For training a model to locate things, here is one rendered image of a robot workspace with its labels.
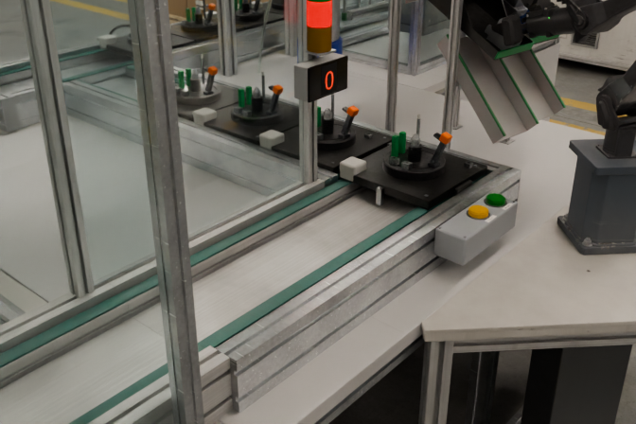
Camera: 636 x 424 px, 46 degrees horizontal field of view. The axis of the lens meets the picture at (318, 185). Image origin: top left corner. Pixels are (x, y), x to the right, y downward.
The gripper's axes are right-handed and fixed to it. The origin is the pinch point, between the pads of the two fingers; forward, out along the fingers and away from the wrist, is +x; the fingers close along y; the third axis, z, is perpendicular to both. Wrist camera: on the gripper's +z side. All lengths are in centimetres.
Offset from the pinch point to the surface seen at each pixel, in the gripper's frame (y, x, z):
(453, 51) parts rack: 8.7, 10.3, -3.8
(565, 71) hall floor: -352, 199, -95
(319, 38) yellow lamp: 49, 11, 8
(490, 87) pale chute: -2.8, 9.7, -15.4
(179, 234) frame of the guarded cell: 107, -25, -4
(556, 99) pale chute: -20.4, 3.1, -23.3
